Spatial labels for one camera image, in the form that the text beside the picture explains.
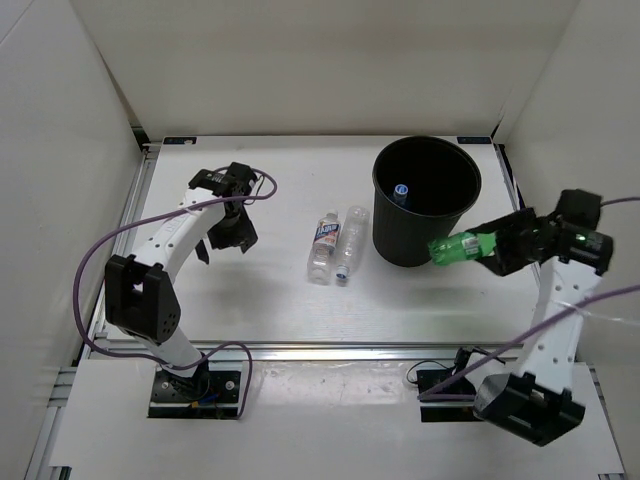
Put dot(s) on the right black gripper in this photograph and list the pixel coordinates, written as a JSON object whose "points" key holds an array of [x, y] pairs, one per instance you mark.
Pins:
{"points": [[523, 218]]}

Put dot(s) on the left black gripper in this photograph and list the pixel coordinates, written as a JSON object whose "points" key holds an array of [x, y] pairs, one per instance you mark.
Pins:
{"points": [[243, 235]]}

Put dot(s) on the green plastic bottle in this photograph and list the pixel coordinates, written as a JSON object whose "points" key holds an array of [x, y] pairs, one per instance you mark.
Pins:
{"points": [[461, 247]]}

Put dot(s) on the clear bottle orange blue label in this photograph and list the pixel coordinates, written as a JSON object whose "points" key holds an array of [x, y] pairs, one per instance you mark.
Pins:
{"points": [[324, 243]]}

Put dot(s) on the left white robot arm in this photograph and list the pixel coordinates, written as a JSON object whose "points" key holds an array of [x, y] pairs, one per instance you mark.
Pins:
{"points": [[140, 297]]}

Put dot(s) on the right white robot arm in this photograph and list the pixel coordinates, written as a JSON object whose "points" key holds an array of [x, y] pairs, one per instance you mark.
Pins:
{"points": [[532, 396]]}

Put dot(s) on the black plastic waste bin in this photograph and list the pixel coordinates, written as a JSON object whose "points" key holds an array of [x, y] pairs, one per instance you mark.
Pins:
{"points": [[444, 183]]}

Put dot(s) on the clear bottle blue cap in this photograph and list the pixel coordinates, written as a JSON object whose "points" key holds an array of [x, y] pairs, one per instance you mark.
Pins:
{"points": [[351, 243]]}

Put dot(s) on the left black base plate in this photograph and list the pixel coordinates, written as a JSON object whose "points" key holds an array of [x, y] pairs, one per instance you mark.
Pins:
{"points": [[217, 399]]}

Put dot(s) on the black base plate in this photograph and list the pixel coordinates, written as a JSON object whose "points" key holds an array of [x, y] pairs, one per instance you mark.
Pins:
{"points": [[217, 399], [445, 395]]}

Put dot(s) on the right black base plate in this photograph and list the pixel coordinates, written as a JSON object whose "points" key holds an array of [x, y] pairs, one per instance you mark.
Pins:
{"points": [[445, 395]]}

